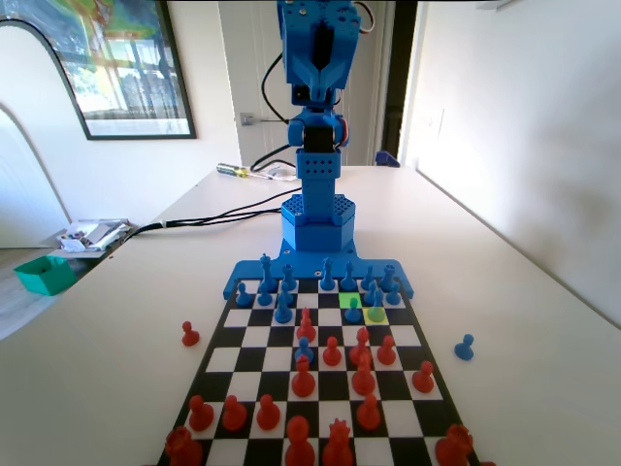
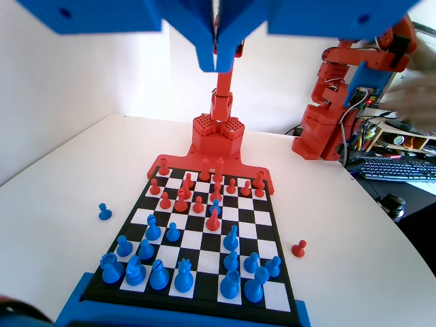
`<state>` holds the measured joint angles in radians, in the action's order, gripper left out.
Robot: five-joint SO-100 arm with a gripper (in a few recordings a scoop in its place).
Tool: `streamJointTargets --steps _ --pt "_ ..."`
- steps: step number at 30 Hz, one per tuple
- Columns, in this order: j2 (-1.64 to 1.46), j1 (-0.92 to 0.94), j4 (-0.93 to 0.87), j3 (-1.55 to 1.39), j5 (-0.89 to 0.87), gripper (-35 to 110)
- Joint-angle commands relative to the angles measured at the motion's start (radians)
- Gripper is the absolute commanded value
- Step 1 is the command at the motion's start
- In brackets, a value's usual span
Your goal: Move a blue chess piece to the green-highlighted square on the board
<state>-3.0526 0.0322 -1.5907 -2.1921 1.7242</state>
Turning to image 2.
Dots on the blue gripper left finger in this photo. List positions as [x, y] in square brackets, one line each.
[184, 20]

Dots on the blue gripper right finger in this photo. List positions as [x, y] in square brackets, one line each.
[245, 17]

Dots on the red robot arm with honeycomb base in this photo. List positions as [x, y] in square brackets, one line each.
[218, 143]

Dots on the blue controller board case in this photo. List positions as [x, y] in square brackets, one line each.
[361, 78]

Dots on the group of red chess pieces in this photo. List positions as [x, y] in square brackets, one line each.
[184, 161]

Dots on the red rook chess piece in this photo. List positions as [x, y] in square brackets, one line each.
[164, 169]
[259, 180]

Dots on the red queen chess piece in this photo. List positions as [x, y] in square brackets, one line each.
[204, 174]

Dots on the red king chess piece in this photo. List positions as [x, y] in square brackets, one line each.
[218, 176]

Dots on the red pawn chess piece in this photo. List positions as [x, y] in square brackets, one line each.
[259, 193]
[245, 190]
[231, 188]
[298, 250]
[154, 189]
[165, 203]
[197, 206]

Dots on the blue pawn chess piece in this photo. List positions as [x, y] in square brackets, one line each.
[215, 204]
[251, 265]
[231, 263]
[273, 268]
[124, 249]
[172, 234]
[105, 214]
[145, 252]

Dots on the black and white chess board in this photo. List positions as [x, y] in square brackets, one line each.
[204, 245]

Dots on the blue knight chess piece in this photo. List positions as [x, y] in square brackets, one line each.
[231, 242]
[135, 276]

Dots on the blue rook chess piece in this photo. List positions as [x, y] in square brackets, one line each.
[111, 272]
[230, 287]

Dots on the blue queen chess piece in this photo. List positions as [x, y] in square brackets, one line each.
[184, 282]

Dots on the person's bare hand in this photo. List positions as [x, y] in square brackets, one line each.
[420, 98]

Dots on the wooden desk organiser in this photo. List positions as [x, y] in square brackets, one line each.
[388, 131]

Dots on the black computer keyboard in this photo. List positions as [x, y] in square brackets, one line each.
[391, 168]

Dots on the black round knob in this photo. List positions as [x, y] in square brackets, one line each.
[393, 204]

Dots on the dark round blurred object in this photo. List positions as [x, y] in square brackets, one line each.
[20, 316]

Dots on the blue base plate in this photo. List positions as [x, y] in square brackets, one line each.
[78, 306]

